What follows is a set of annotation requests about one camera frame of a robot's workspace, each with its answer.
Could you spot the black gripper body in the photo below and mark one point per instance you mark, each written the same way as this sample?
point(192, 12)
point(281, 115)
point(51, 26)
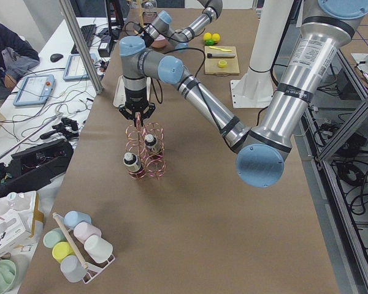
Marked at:
point(136, 98)

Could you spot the copper wire bottle basket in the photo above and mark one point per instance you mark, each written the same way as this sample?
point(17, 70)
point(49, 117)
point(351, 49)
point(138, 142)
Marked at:
point(153, 165)

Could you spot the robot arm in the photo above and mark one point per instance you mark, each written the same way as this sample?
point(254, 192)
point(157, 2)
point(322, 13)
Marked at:
point(180, 37)
point(261, 150)

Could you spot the tea bottle rear centre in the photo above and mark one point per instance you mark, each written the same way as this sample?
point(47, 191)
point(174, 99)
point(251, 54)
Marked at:
point(152, 144)

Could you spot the tea bottle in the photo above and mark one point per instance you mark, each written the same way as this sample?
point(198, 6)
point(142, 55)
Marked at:
point(152, 144)
point(132, 164)

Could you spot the tea bottle left side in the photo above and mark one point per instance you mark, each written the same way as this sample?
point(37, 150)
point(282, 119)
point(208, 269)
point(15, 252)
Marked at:
point(132, 164)

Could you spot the cream rabbit tray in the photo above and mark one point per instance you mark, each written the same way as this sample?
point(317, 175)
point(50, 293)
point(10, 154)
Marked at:
point(120, 96)

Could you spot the pink bowl of ice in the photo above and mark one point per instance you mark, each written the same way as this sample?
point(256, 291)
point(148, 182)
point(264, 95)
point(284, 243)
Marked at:
point(160, 42)

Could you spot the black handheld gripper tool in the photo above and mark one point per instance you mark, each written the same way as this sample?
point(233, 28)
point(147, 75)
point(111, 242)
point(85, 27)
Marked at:
point(67, 127)

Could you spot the far teach pendant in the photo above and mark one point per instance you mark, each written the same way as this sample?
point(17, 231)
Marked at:
point(75, 70)

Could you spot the teach pendant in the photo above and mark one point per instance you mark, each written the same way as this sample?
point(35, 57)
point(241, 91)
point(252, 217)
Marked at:
point(75, 70)
point(34, 90)

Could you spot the wooden cutting board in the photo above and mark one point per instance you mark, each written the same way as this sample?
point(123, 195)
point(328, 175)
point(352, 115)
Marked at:
point(211, 65)

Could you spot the steel cylinder muddler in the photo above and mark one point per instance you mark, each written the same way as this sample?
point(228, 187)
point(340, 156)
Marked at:
point(220, 55)

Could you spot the black keyboard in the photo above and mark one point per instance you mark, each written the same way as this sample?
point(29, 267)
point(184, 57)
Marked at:
point(88, 33)

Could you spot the black computer mouse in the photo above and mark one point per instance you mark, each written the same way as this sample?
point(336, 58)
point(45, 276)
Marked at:
point(56, 57)

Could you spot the half lemon slice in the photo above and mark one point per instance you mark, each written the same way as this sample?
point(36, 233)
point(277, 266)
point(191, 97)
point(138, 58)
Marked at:
point(222, 63)

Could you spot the near teach pendant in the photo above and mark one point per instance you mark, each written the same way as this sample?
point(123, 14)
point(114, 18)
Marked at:
point(34, 90)

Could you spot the yellow plastic knife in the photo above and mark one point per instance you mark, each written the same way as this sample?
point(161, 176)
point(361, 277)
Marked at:
point(220, 49)

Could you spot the wooden cup tree stand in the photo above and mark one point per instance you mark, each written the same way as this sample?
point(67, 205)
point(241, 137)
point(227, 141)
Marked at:
point(145, 11)

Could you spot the black equipment case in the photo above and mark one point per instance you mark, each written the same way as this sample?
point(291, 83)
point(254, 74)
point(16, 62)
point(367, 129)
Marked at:
point(34, 167)

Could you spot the light blue plastic cup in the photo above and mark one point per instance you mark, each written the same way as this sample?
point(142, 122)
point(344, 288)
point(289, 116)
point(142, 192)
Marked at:
point(73, 218)

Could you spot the pink plastic cup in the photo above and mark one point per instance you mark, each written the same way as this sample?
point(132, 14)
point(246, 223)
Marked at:
point(84, 230)

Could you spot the seated person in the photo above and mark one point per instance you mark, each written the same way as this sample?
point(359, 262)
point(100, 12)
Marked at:
point(17, 57)

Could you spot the white plastic cup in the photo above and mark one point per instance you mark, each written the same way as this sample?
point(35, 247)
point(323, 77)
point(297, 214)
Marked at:
point(98, 249)

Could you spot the green plastic cup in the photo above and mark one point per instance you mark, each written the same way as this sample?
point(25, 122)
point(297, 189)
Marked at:
point(53, 237)

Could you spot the yellow plastic cup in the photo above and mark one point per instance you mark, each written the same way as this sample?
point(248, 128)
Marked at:
point(61, 250)

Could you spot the grey plastic cup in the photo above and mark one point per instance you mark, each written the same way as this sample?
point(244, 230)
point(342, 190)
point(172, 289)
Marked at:
point(72, 269)

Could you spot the white cardboard box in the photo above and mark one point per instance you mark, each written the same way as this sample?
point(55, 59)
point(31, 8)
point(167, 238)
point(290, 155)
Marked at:
point(13, 231)

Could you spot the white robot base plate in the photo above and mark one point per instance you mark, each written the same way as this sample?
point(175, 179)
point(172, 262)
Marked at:
point(251, 93)

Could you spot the aluminium frame post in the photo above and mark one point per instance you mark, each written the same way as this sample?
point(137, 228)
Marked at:
point(77, 37)

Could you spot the white wire cup rack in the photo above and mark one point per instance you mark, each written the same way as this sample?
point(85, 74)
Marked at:
point(93, 269)

